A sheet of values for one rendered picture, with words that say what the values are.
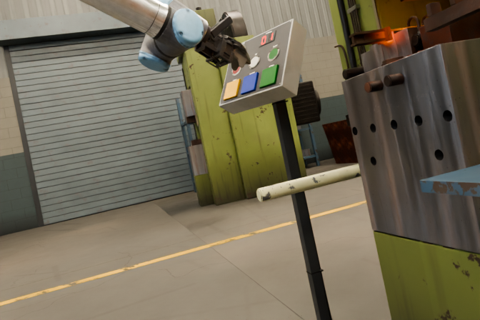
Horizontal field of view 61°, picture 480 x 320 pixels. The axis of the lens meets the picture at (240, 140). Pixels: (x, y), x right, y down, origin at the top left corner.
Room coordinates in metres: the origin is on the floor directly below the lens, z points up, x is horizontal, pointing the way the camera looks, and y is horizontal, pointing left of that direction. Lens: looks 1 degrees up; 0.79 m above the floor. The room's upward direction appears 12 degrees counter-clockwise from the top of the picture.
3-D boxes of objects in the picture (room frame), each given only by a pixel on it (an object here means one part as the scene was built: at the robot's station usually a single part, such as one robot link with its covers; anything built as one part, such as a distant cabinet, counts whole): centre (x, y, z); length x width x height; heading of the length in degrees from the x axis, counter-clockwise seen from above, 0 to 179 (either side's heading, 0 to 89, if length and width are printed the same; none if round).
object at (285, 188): (1.40, -0.23, 0.62); 0.44 x 0.05 x 0.05; 108
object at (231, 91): (1.59, -0.01, 1.01); 0.07 x 0.05 x 0.07; 43
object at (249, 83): (1.52, -0.08, 1.01); 0.07 x 0.05 x 0.07; 43
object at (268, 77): (1.44, -0.15, 1.01); 0.07 x 0.05 x 0.07; 43
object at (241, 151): (6.48, -0.26, 1.45); 2.20 x 1.23 x 2.90; 108
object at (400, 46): (1.16, -0.62, 0.96); 0.42 x 0.20 x 0.09; 108
